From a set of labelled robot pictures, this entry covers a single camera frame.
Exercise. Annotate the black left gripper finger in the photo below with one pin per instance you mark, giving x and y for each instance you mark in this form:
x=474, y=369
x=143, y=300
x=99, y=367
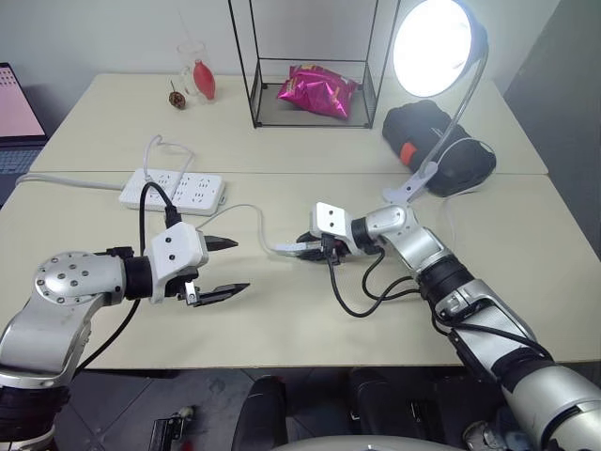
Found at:
x=220, y=293
x=220, y=244

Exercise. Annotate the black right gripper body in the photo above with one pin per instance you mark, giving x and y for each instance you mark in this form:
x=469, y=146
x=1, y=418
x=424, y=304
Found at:
x=335, y=249

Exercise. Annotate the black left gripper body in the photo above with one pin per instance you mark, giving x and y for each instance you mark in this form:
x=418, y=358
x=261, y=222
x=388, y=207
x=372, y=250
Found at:
x=180, y=286

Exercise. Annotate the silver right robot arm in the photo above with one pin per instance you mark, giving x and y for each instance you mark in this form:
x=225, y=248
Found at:
x=474, y=305

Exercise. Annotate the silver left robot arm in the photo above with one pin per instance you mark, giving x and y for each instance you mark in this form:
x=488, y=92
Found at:
x=61, y=286

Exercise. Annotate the white gooseneck clamp desk lamp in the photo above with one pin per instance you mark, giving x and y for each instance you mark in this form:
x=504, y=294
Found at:
x=429, y=47

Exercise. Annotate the white power strip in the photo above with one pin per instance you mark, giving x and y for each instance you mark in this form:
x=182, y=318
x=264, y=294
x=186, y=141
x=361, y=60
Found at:
x=188, y=190

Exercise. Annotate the dark rounded shape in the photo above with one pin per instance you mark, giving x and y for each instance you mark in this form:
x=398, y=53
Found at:
x=263, y=409
x=389, y=399

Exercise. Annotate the pink snack bag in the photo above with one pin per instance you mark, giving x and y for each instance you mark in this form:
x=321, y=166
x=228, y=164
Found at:
x=314, y=91

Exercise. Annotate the black pouch with orange tab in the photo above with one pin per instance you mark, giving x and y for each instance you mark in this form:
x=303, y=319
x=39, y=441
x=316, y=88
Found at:
x=422, y=127

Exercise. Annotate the small brown dried pod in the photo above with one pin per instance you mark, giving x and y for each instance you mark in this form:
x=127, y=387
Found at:
x=178, y=99

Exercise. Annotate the red rubber bulb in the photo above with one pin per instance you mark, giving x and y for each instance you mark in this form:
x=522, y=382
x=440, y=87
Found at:
x=205, y=80

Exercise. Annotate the open laptop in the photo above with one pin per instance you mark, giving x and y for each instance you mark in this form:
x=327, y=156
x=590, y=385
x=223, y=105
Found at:
x=19, y=108

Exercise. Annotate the grey sneaker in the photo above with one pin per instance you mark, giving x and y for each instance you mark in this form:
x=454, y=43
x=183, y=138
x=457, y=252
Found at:
x=488, y=437

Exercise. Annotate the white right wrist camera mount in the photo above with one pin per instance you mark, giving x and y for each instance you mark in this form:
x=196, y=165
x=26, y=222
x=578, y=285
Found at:
x=328, y=221

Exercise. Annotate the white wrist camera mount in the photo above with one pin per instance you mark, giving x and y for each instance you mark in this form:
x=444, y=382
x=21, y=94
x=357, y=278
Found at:
x=176, y=249
x=328, y=221

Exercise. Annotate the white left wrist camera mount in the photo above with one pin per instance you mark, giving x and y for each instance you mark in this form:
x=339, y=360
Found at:
x=176, y=249

